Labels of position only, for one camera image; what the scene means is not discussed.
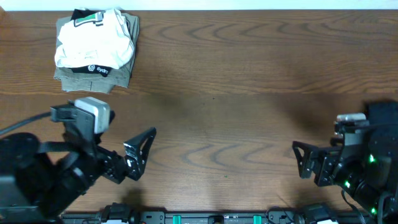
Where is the white t-shirt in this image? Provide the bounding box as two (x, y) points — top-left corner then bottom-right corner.
(54, 9), (134, 69)

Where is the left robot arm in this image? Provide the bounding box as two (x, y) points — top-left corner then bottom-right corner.
(1, 128), (157, 223)

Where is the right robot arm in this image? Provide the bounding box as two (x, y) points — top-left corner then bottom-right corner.
(292, 121), (397, 223)

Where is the dark crumpled garment pile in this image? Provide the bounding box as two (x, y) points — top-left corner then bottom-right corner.
(366, 101), (397, 124)

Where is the folded khaki garment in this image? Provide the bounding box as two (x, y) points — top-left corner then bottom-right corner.
(53, 13), (139, 93)

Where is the folded black polo shirt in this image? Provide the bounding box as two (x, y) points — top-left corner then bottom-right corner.
(71, 9), (112, 77)

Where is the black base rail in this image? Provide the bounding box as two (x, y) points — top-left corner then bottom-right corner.
(60, 203), (373, 224)

